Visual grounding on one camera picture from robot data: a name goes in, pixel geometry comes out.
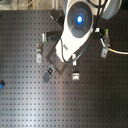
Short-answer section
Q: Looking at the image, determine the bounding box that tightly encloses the green-tipped connector post left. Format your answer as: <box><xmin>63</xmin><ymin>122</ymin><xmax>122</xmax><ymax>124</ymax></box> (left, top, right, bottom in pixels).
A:
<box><xmin>42</xmin><ymin>33</ymin><xmax>47</xmax><ymax>42</ymax></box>

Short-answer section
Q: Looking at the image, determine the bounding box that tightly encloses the white cable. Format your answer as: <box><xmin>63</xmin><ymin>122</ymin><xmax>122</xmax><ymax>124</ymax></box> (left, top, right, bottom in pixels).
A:
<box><xmin>99</xmin><ymin>37</ymin><xmax>128</xmax><ymax>55</ymax></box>

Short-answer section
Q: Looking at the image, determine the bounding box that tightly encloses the metal cable clip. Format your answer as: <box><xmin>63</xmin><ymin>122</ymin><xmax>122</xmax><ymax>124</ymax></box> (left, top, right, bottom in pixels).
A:
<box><xmin>101</xmin><ymin>47</ymin><xmax>108</xmax><ymax>58</ymax></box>
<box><xmin>37</xmin><ymin>44</ymin><xmax>42</xmax><ymax>55</ymax></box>
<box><xmin>36</xmin><ymin>55</ymin><xmax>41</xmax><ymax>63</ymax></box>

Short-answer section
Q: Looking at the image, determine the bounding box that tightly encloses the green-tipped connector post right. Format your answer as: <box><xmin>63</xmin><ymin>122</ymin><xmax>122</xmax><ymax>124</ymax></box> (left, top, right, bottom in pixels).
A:
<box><xmin>105</xmin><ymin>29</ymin><xmax>110</xmax><ymax>42</ymax></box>

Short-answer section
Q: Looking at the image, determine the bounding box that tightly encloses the metal cable clip right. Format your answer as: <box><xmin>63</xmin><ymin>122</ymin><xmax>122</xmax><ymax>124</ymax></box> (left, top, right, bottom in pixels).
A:
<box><xmin>101</xmin><ymin>47</ymin><xmax>108</xmax><ymax>58</ymax></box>

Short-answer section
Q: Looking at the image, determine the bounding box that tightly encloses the green-tipped connector post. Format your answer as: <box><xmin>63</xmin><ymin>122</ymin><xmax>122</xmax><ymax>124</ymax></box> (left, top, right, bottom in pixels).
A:
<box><xmin>105</xmin><ymin>29</ymin><xmax>110</xmax><ymax>42</ymax></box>
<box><xmin>42</xmin><ymin>33</ymin><xmax>47</xmax><ymax>42</ymax></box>

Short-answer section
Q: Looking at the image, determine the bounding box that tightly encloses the metal cable clip upper left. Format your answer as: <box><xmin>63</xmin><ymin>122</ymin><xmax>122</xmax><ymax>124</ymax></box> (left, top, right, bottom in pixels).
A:
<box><xmin>37</xmin><ymin>44</ymin><xmax>42</xmax><ymax>55</ymax></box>

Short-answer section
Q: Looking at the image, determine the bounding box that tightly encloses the metal cable clip lower left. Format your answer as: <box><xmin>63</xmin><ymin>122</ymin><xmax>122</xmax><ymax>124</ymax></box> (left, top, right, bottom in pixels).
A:
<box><xmin>36</xmin><ymin>55</ymin><xmax>41</xmax><ymax>63</ymax></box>

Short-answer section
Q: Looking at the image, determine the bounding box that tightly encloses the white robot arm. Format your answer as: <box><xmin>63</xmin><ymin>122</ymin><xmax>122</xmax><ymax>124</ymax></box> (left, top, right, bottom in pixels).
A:
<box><xmin>42</xmin><ymin>0</ymin><xmax>122</xmax><ymax>63</ymax></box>

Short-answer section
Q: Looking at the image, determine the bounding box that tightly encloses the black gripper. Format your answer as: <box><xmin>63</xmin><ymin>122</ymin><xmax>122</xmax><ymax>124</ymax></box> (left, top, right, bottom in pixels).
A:
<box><xmin>43</xmin><ymin>47</ymin><xmax>80</xmax><ymax>83</ymax></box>

